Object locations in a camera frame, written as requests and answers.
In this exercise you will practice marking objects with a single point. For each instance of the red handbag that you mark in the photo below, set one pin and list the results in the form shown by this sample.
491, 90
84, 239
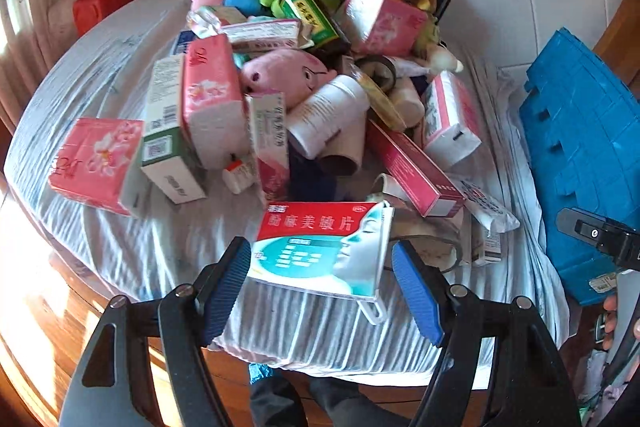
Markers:
100, 7

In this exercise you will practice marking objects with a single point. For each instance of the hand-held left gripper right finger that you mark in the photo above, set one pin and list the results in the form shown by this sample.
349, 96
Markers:
417, 292

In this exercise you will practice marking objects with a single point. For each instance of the dark tape roll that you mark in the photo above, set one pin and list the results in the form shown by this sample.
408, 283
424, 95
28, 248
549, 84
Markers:
377, 69

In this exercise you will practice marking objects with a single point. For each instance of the white green medicine box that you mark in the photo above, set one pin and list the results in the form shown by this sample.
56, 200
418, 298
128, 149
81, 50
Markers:
167, 132

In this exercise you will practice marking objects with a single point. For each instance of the small white box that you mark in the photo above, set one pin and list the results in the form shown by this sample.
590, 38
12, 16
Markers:
487, 244

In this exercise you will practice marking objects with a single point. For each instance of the blue plastic storage crate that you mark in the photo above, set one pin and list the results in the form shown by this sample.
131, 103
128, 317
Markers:
580, 147

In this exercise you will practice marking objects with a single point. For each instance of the small white red-capped bottle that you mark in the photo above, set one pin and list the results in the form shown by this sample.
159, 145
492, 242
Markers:
239, 174

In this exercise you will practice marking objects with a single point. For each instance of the person's right hand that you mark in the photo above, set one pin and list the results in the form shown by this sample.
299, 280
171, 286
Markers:
610, 322

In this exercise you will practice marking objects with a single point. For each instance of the pink tissue pack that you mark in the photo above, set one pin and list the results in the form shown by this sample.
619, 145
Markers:
452, 117
212, 97
92, 162

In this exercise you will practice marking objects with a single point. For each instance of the yellow striped box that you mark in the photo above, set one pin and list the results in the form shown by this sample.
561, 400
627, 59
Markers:
380, 99

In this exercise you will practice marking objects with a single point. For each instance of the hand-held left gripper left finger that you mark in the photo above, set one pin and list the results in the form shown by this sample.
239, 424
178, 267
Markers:
227, 292

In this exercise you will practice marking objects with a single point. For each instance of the blue crinkled bag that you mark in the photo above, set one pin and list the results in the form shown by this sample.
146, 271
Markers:
261, 372

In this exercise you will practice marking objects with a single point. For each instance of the pink tissue box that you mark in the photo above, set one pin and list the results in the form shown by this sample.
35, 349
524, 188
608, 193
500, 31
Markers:
385, 19

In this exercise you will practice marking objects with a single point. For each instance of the pink pig plush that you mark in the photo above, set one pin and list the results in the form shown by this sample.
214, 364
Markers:
280, 72

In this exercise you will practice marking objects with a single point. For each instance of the red white flat box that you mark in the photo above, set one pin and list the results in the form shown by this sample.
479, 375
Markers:
260, 34

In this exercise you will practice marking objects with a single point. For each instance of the white plastic bag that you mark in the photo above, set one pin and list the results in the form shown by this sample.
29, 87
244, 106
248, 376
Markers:
62, 14

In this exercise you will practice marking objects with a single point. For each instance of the brown bottle green label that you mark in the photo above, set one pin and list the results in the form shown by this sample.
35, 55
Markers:
310, 14

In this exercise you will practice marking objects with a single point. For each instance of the white printed sachet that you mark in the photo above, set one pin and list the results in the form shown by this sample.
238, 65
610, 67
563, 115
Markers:
487, 207

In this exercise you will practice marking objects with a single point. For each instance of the long red box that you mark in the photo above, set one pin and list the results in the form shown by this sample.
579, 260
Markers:
415, 169

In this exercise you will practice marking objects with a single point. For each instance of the beige plush toy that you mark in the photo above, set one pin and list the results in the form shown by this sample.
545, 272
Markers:
442, 54

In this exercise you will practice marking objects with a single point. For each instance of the white pill bottle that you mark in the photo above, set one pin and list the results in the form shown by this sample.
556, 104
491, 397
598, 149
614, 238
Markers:
325, 112

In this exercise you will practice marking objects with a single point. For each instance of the round wooden desktop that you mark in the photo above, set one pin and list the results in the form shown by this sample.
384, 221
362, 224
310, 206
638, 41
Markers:
290, 364

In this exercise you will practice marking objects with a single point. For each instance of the red white face-print medicine box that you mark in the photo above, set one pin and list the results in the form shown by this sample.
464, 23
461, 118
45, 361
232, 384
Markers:
315, 247

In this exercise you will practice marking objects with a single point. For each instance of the white cylindrical container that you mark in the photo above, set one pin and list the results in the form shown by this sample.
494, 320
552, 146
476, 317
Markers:
345, 159

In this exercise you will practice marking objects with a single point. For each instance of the small pale green box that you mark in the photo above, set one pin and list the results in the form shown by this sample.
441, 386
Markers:
227, 16

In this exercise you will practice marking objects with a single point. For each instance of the blue plush toy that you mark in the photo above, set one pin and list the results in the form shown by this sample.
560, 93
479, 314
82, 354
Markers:
245, 2

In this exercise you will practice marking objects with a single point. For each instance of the pink white medicine box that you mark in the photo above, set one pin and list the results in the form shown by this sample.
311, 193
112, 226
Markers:
270, 142

